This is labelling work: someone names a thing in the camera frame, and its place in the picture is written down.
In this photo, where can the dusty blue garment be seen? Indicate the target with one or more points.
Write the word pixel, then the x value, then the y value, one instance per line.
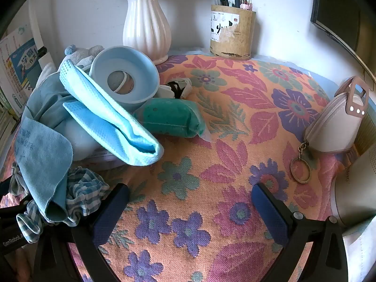
pixel 50 100

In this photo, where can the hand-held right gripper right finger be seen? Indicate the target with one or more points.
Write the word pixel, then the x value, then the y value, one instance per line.
pixel 268 211

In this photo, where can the light blue towel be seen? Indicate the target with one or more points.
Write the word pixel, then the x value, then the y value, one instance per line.
pixel 117 129

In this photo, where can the grey blue plush toy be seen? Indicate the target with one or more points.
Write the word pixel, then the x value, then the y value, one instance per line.
pixel 79 54

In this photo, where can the white cloth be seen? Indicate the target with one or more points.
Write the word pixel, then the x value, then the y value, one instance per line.
pixel 352 255

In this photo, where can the stack of books and papers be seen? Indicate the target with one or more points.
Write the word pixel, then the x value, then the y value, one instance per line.
pixel 23 64

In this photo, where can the white ribbed ceramic vase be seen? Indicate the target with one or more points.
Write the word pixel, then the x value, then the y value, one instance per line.
pixel 147 29

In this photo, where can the desk lamp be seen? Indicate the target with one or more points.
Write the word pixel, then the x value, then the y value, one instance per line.
pixel 41 35

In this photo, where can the beige zip purse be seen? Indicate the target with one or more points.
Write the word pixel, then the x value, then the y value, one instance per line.
pixel 332 129

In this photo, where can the black wall television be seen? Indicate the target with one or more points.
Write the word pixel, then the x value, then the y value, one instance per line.
pixel 337 6

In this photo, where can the blue checked scrunchie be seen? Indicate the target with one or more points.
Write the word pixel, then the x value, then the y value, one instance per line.
pixel 85 188

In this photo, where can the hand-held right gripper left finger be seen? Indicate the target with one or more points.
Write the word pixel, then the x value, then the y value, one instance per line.
pixel 110 214

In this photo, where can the floral woven cloth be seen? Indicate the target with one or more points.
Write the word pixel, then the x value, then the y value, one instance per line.
pixel 205 167

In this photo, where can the teal plush cushion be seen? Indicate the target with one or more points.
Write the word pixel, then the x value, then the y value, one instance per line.
pixel 170 117

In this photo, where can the bamboo pen holder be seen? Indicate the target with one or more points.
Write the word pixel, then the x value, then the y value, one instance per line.
pixel 241 35

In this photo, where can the black and white fabric bundle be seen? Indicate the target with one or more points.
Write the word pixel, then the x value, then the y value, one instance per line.
pixel 183 85

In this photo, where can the blue microfiber cloth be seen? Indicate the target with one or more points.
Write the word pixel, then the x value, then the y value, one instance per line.
pixel 41 158

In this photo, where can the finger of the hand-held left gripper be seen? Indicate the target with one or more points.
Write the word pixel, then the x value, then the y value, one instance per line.
pixel 14 210

